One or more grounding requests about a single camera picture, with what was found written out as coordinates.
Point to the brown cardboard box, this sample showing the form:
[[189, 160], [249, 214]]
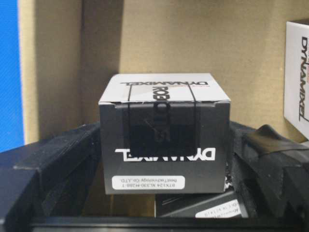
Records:
[[69, 49]]

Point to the black box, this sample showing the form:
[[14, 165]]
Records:
[[164, 133], [296, 78], [228, 204]]

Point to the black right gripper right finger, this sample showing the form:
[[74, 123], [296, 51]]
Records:
[[270, 173]]

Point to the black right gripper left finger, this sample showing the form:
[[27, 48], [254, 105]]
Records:
[[48, 178]]

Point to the blue table cloth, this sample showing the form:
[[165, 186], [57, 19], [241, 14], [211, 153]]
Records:
[[11, 107]]

